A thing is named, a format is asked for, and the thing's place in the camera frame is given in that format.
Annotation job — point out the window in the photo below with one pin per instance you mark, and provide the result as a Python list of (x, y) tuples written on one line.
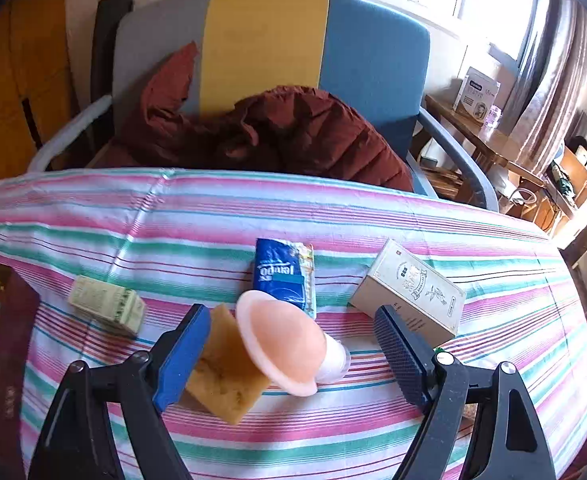
[(453, 0)]

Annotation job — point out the yellow sponge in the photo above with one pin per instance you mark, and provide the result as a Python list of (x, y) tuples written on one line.
[(223, 375)]

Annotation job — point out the dark red padded jacket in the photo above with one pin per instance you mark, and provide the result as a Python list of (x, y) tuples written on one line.
[(298, 135)]

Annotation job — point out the white printed box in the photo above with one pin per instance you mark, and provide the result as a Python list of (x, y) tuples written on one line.
[(476, 95)]

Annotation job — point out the beige printed carton box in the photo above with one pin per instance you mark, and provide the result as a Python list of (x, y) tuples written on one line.
[(413, 285)]

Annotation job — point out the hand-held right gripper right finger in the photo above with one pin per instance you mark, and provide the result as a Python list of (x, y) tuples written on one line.
[(403, 360)]

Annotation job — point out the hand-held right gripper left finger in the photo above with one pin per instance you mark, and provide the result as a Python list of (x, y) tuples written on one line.
[(183, 355)]

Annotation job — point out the wooden desk shelf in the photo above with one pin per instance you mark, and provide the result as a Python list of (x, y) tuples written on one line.
[(576, 180)]

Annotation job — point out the peach silicone cup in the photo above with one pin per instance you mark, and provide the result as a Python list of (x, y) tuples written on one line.
[(278, 335)]

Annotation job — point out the small purple jar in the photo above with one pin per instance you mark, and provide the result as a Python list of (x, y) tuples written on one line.
[(494, 116)]

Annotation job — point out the small green paper box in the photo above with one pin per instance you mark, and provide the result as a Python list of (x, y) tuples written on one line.
[(103, 302)]

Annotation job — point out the wooden desk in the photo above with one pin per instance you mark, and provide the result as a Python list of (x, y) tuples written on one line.
[(478, 142)]

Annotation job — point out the striped pink green tablecloth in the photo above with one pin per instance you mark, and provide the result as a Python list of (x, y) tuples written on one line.
[(173, 220)]

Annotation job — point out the grey yellow blue sofa chair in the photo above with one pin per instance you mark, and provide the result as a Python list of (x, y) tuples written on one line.
[(373, 60)]

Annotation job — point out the striped brown curtain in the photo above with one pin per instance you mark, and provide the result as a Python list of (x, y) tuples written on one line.
[(553, 70)]

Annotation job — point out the wooden wardrobe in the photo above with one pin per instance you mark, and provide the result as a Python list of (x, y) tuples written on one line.
[(3, 85)]

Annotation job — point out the blue tissue pack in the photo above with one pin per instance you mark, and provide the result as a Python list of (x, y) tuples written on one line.
[(278, 270)]

